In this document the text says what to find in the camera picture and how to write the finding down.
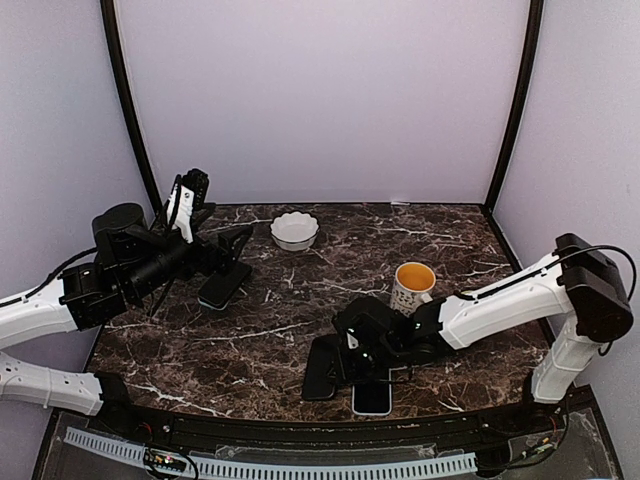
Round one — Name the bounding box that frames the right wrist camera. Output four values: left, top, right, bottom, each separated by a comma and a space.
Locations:
346, 333, 359, 350

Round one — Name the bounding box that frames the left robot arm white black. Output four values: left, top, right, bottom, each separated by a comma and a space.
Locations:
1, 203, 253, 436

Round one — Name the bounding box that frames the left black frame post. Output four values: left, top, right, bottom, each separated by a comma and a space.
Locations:
100, 0, 163, 213

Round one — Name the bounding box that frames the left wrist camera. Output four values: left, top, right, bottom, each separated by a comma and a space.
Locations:
160, 168, 209, 244

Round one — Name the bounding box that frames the black front rail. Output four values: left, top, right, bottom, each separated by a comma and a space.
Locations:
131, 404, 520, 449

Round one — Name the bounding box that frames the light blue smartphone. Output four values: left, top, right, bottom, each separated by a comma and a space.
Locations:
351, 382, 392, 416

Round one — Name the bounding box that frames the purple smartphone dark screen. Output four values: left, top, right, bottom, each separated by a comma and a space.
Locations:
301, 334, 343, 402

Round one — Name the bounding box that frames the white slotted cable duct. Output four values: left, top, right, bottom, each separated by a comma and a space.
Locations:
63, 427, 478, 479

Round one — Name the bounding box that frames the white fluted ceramic bowl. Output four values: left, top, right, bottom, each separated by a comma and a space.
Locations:
270, 211, 319, 252

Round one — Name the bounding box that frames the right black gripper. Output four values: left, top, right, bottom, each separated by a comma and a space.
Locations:
321, 339, 402, 386

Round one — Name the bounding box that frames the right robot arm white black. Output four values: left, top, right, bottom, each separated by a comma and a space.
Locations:
329, 233, 635, 434

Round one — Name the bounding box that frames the stacked phone with teal edge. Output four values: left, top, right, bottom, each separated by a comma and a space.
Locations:
197, 262, 252, 310

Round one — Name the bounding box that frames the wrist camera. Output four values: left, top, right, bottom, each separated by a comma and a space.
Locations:
346, 333, 359, 350
160, 168, 209, 244

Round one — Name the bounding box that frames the white patterned mug yellow inside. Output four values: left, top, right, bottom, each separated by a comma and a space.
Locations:
390, 262, 436, 316

